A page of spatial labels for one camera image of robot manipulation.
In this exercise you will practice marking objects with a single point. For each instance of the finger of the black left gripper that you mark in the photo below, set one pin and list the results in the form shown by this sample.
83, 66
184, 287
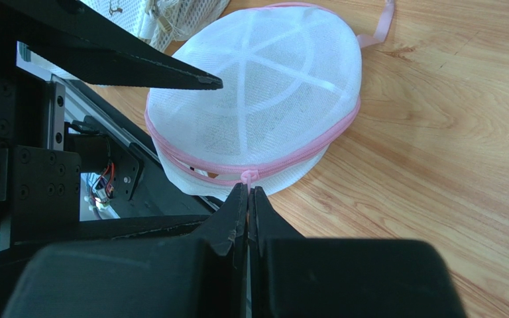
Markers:
107, 229
79, 40

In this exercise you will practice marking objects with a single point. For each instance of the white mesh laundry bag pink zipper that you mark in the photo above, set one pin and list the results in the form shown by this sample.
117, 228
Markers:
291, 77

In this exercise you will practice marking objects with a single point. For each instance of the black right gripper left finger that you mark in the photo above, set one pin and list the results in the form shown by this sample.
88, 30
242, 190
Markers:
201, 274

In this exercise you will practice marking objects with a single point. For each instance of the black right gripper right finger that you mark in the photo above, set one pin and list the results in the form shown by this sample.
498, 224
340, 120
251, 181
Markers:
297, 276

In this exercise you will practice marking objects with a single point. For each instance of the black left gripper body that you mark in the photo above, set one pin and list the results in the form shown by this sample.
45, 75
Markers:
41, 183

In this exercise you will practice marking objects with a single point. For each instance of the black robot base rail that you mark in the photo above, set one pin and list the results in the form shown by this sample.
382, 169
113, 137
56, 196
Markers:
116, 151

